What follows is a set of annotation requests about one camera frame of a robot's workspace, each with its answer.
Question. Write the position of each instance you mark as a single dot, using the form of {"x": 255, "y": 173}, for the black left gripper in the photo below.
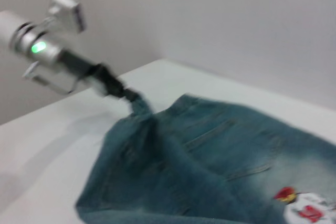
{"x": 86, "y": 72}

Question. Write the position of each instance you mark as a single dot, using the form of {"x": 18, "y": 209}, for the blue denim shorts cartoon print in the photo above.
{"x": 210, "y": 161}

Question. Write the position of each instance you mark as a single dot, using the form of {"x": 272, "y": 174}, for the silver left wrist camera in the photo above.
{"x": 67, "y": 12}

